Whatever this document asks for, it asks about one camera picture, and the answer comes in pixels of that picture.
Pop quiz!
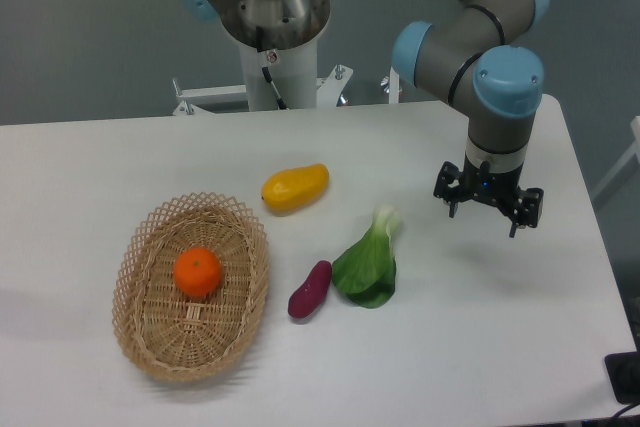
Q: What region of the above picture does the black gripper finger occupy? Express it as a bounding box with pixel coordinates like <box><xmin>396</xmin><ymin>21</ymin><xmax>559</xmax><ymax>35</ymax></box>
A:
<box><xmin>433</xmin><ymin>162</ymin><xmax>468</xmax><ymax>218</ymax></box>
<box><xmin>504</xmin><ymin>188</ymin><xmax>544</xmax><ymax>238</ymax></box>

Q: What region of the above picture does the white frame at right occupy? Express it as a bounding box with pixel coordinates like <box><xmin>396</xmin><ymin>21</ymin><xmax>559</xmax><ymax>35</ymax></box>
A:
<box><xmin>590</xmin><ymin>116</ymin><xmax>639</xmax><ymax>210</ymax></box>

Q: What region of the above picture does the black device at edge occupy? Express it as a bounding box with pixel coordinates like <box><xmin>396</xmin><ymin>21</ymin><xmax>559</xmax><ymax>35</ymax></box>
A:
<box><xmin>604</xmin><ymin>352</ymin><xmax>639</xmax><ymax>404</ymax></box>

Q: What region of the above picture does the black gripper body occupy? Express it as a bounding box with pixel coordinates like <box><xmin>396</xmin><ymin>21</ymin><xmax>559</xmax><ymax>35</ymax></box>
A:
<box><xmin>460</xmin><ymin>158</ymin><xmax>523</xmax><ymax>210</ymax></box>

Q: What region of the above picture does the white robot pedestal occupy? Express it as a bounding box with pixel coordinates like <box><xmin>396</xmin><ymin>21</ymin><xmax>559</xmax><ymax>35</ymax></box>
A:
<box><xmin>171</xmin><ymin>36</ymin><xmax>402</xmax><ymax>116</ymax></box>

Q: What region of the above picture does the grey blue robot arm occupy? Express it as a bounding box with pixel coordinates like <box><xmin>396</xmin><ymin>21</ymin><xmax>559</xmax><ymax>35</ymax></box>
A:
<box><xmin>181</xmin><ymin>0</ymin><xmax>549</xmax><ymax>229</ymax></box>

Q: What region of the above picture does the purple sweet potato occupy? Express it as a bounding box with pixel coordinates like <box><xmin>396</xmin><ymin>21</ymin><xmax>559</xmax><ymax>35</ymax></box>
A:
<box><xmin>287</xmin><ymin>260</ymin><xmax>332</xmax><ymax>321</ymax></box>

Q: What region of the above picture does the green bok choy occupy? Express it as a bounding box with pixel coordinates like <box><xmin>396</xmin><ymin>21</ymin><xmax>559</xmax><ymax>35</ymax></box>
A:
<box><xmin>332</xmin><ymin>205</ymin><xmax>401</xmax><ymax>309</ymax></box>

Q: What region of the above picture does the woven wicker basket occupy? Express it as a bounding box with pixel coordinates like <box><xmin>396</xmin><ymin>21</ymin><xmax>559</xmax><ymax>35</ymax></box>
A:
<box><xmin>112</xmin><ymin>192</ymin><xmax>269</xmax><ymax>382</ymax></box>

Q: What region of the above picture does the yellow mango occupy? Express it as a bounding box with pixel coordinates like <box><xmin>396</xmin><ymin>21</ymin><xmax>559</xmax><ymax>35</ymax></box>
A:
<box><xmin>261</xmin><ymin>163</ymin><xmax>330</xmax><ymax>214</ymax></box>

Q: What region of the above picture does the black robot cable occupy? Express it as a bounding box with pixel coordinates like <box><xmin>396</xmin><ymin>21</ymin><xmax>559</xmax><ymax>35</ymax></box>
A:
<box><xmin>255</xmin><ymin>25</ymin><xmax>290</xmax><ymax>111</ymax></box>

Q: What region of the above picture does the orange fruit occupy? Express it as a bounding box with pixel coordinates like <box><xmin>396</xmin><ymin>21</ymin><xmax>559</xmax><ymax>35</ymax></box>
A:
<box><xmin>173</xmin><ymin>247</ymin><xmax>222</xmax><ymax>298</ymax></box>

